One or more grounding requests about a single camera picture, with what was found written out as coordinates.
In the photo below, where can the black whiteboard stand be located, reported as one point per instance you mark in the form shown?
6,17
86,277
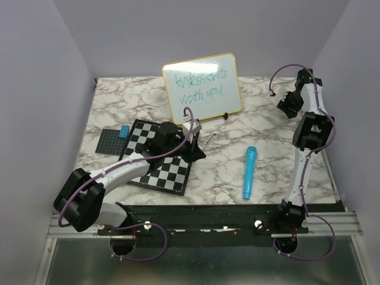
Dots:
224,116

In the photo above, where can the dark grey lego baseplate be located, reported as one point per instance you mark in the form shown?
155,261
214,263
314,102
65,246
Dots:
110,144

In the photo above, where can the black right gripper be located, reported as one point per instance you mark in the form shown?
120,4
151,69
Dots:
284,105

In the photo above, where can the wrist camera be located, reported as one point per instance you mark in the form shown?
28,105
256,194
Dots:
192,127
280,92

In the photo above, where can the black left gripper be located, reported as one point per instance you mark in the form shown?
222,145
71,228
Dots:
193,152

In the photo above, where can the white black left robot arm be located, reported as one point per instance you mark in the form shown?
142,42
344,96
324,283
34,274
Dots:
80,202

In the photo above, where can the blue toy microphone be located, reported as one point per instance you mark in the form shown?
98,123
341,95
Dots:
251,156

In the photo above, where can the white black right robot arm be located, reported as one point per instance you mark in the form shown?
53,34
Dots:
315,132

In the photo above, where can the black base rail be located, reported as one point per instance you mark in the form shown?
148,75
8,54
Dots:
200,226

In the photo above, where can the black white chessboard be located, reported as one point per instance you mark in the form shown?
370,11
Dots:
171,177

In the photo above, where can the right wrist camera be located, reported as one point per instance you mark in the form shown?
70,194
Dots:
280,92

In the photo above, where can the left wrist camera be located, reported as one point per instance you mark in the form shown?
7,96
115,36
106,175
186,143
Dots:
192,127

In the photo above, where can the white green whiteboard marker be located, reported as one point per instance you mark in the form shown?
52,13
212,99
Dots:
209,142

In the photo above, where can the yellow framed whiteboard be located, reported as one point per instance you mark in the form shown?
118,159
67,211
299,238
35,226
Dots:
209,86

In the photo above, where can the blue lego brick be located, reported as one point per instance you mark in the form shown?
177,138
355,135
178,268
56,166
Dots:
124,132

